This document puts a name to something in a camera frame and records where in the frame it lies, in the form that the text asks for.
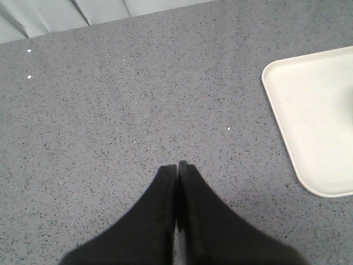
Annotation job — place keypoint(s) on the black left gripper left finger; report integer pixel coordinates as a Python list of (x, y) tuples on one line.
[(144, 235)]

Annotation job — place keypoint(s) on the cream rectangular plastic tray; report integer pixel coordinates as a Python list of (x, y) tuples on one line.
[(311, 98)]

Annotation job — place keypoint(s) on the grey pleated curtain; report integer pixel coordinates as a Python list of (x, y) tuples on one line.
[(28, 19)]

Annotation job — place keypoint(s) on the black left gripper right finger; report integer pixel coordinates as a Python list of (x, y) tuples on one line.
[(214, 234)]

